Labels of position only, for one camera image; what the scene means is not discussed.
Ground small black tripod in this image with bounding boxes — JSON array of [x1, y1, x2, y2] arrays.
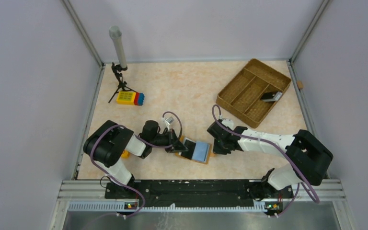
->
[[108, 62, 137, 103]]

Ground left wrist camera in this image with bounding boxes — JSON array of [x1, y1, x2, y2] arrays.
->
[[163, 116, 174, 129]]

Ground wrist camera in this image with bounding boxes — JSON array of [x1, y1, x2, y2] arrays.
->
[[220, 118, 234, 130], [163, 116, 174, 129]]

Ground grey silver cards in tray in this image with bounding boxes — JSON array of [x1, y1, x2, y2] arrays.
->
[[260, 92, 283, 102]]

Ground small wooden block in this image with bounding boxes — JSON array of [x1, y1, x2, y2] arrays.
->
[[296, 80, 304, 90]]

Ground yellow toy brick block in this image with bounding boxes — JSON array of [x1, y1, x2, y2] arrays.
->
[[116, 91, 137, 105]]

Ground black credit card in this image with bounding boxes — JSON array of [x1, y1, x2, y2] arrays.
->
[[181, 139, 196, 160]]

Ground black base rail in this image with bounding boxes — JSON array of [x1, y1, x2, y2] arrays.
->
[[104, 179, 294, 208]]

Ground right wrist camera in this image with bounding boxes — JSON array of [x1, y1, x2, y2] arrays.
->
[[220, 118, 234, 130]]

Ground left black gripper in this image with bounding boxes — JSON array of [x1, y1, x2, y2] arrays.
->
[[150, 128, 188, 152]]

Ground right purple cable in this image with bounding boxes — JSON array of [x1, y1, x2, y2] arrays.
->
[[211, 104, 321, 218]]

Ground red yellow button toy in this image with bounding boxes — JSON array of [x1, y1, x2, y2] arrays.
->
[[121, 150, 130, 159]]

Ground grey slotted cable duct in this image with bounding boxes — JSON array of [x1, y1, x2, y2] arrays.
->
[[68, 201, 267, 212]]

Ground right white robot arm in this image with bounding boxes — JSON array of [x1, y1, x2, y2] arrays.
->
[[207, 119, 334, 203]]

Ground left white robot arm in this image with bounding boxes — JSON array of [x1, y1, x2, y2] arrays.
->
[[83, 120, 188, 199]]

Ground grey cylinder on tripod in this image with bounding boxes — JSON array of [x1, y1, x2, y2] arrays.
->
[[109, 25, 127, 70]]

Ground red blue toy bricks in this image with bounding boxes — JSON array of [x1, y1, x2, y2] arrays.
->
[[134, 92, 145, 106]]

